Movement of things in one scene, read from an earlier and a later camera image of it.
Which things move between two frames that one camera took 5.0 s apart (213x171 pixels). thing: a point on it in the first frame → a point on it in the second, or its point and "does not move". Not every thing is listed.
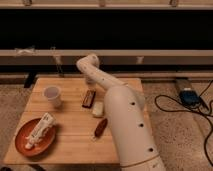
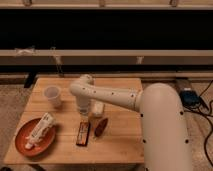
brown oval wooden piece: x=100 y=128 does not move
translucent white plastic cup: x=53 y=95 does not move
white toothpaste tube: x=46 y=122 does not move
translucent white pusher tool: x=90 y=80 → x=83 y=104
